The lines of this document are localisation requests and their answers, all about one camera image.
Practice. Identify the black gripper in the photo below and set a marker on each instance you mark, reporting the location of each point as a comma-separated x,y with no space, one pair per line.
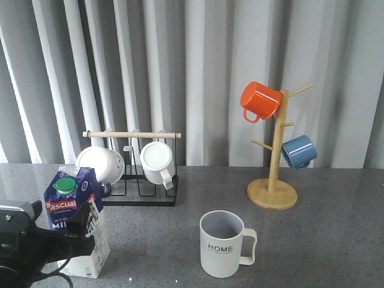
29,257

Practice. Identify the blue white milk carton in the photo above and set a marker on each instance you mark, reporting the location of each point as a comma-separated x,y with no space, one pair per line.
74,207

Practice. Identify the white HOME mug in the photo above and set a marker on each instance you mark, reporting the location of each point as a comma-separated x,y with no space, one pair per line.
221,238

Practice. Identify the white round smiley mug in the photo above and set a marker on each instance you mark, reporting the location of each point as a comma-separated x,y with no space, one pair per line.
108,164

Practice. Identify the white ribbed mug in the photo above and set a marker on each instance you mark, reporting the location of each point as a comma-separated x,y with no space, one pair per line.
158,164

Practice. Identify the grey pleated curtain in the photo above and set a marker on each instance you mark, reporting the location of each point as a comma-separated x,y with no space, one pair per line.
72,66

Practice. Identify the wooden mug tree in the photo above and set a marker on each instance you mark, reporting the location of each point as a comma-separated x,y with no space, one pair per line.
270,192

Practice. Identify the orange enamel mug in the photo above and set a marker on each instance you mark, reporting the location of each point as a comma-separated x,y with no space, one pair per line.
259,102

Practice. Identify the blue enamel mug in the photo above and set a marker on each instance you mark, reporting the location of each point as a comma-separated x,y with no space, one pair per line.
299,152

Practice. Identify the black wire mug rack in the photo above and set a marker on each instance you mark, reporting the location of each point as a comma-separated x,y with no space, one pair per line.
133,189

